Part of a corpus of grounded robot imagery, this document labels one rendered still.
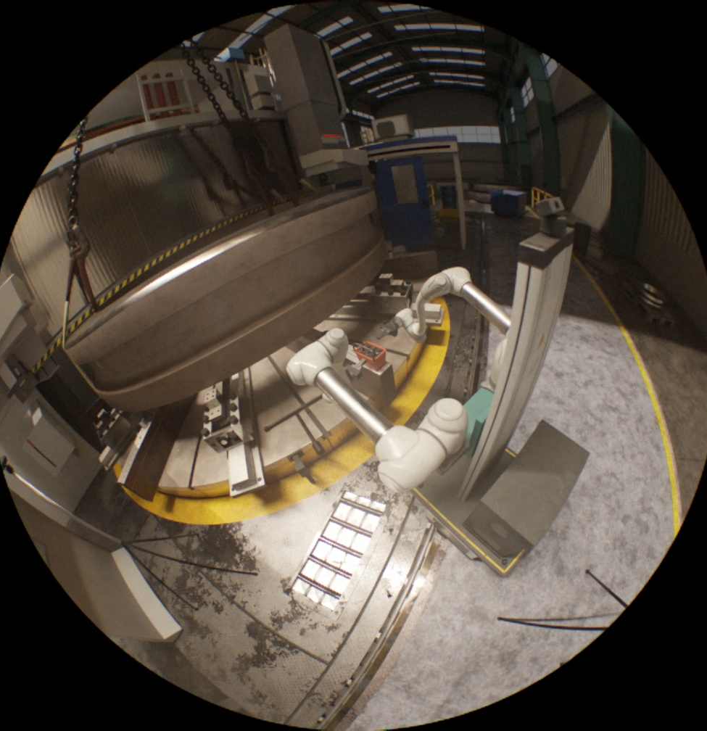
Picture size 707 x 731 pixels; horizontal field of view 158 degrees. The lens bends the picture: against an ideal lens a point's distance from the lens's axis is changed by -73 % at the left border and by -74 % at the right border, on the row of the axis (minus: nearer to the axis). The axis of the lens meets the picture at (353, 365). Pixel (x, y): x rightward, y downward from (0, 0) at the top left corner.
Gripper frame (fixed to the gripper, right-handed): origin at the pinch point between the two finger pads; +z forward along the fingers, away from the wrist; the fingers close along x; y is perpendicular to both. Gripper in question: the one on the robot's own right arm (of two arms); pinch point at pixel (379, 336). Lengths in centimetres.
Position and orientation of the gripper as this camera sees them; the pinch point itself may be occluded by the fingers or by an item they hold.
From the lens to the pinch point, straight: 184.5
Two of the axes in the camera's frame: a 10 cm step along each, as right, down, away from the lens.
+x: 6.9, 3.6, -6.3
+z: -6.9, 5.8, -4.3
